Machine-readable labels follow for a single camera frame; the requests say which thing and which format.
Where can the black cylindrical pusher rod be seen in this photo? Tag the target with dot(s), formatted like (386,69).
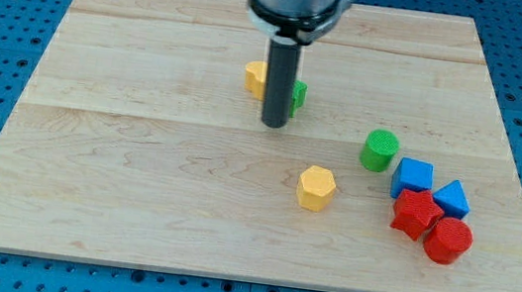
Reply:
(280,78)

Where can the green star block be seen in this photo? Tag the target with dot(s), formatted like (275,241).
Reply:
(298,97)

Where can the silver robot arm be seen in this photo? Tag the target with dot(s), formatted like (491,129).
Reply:
(290,25)

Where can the red star block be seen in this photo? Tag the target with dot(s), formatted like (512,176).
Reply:
(415,212)

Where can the yellow heart block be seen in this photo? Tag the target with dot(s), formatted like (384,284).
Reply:
(255,78)

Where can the green cylinder block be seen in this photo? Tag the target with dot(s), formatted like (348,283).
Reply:
(379,150)

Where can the yellow hexagon block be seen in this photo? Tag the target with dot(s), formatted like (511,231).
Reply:
(315,188)

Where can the wooden board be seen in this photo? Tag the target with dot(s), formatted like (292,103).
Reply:
(136,144)

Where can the blue cube block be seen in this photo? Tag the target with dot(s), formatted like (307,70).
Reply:
(411,174)

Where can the blue triangle block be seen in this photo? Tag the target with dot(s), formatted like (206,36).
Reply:
(453,200)

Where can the red cylinder block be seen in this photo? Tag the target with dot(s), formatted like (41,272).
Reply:
(448,240)

